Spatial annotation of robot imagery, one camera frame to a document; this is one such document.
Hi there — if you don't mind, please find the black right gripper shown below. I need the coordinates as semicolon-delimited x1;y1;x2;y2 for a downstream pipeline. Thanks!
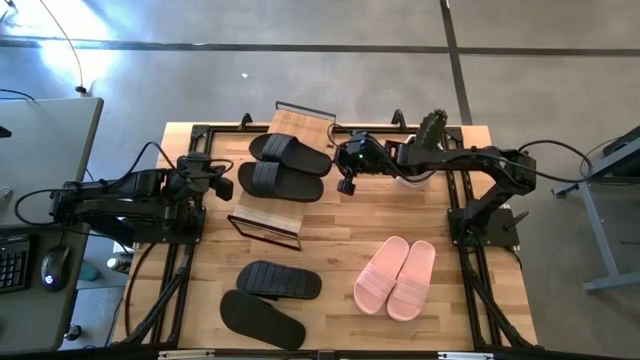
333;130;396;176

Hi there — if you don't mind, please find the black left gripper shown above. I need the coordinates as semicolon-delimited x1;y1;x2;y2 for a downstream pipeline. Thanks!
174;151;235;202

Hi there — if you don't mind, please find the black slide sandal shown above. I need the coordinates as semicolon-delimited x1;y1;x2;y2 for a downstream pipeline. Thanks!
235;260;323;301
248;133;334;177
219;289;307;351
237;161;325;204

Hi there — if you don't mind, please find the pink slide sandal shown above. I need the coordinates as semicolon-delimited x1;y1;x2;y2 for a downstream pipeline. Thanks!
353;235;411;316
386;240;437;322

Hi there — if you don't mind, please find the white plant pot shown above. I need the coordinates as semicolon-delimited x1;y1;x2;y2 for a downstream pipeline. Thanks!
397;133;449;190

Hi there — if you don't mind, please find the green cactus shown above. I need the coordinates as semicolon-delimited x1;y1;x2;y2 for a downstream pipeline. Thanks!
414;108;449;151

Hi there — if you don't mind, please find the small white bottle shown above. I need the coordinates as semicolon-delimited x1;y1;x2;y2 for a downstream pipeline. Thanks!
106;255;132;274

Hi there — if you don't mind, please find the teal object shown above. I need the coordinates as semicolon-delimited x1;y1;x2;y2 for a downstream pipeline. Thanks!
77;262;104;283

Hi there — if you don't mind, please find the grey desk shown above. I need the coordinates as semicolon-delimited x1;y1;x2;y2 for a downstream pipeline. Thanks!
0;97;105;351

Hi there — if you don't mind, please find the black computer mouse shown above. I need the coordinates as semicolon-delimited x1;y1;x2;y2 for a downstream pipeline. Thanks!
40;244;72;293

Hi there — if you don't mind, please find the black keyboard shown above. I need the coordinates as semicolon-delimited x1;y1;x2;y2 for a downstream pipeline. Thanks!
0;234;31;295

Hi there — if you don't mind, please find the grey metal stand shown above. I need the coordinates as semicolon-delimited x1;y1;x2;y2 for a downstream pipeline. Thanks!
552;124;640;294

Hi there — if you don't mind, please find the black metal table frame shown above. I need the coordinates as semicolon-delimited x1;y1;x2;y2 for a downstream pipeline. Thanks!
112;109;539;351

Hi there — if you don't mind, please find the black floor cable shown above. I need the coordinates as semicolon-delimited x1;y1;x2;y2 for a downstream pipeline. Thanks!
39;0;89;97

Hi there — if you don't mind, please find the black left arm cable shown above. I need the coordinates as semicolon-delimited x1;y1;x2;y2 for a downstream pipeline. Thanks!
13;141;234;227

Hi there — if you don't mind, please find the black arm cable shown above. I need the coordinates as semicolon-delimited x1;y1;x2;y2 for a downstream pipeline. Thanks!
13;141;234;227
517;139;594;184

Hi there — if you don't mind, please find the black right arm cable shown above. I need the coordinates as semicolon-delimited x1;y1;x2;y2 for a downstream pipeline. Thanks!
517;139;594;184

